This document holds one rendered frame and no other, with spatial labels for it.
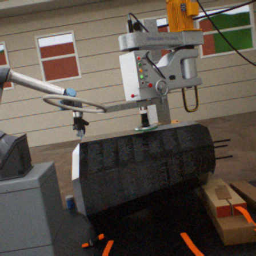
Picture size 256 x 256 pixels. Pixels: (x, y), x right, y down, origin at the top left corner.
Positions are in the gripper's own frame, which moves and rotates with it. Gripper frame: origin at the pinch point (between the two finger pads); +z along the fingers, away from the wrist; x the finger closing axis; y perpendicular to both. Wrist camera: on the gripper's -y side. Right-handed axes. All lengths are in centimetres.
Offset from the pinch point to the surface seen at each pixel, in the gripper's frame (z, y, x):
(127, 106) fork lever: -26, -4, 48
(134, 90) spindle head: -39, -15, 50
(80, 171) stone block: 26.2, 18.9, 9.6
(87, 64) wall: -155, -503, -365
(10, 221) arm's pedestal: 35, 98, 20
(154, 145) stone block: 11, -23, 61
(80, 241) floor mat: 90, 18, 1
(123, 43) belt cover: -79, -10, 46
